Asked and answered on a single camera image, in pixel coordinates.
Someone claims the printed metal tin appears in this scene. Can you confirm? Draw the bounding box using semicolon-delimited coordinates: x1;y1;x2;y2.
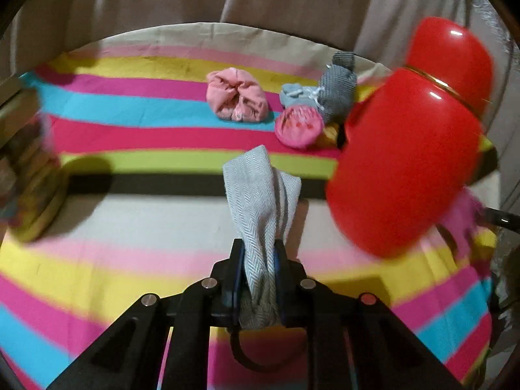
0;77;70;242

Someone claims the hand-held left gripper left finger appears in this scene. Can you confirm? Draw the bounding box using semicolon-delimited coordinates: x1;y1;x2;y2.
46;239;244;390

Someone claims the black white checked pouch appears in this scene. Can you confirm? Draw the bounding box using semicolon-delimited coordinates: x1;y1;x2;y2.
315;52;358;124

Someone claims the grey herringbone cloth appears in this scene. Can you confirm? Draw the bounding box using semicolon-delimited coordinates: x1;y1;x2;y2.
223;145;302;330

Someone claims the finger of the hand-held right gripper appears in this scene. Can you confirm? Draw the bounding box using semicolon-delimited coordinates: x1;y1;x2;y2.
481;207;520;229

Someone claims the light blue plush toy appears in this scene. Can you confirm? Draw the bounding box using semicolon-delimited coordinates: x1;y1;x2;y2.
279;83;321;110

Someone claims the rainbow striped cloth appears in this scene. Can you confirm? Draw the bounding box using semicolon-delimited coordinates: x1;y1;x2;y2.
0;22;500;390

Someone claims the magenta towel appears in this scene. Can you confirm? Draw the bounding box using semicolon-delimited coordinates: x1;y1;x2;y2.
441;191;484;261

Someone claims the pink gathered fabric pouch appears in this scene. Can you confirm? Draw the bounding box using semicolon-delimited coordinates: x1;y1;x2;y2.
206;68;269;123

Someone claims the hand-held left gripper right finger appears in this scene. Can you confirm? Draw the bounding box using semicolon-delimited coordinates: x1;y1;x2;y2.
274;240;464;390

